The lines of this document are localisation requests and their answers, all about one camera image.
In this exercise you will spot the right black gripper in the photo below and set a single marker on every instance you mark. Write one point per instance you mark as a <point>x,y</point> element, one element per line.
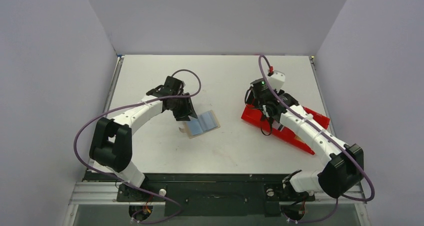
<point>262,106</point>

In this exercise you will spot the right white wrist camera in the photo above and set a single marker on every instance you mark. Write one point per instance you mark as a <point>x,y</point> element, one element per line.
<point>276,79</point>

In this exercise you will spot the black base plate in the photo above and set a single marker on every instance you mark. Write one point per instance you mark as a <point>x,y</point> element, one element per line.
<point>186,194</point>

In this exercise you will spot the beige leather card holder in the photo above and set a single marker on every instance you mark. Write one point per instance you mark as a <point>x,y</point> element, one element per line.
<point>206,122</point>

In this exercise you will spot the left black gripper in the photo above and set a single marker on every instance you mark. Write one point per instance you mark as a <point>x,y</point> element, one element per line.
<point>187,111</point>

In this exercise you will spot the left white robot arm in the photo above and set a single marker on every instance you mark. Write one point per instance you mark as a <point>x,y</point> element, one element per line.
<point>112,143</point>

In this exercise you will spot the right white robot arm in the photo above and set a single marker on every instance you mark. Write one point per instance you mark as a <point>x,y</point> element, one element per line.
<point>342,163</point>

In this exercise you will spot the aluminium frame rail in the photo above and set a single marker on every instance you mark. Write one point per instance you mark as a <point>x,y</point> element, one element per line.
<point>343,164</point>

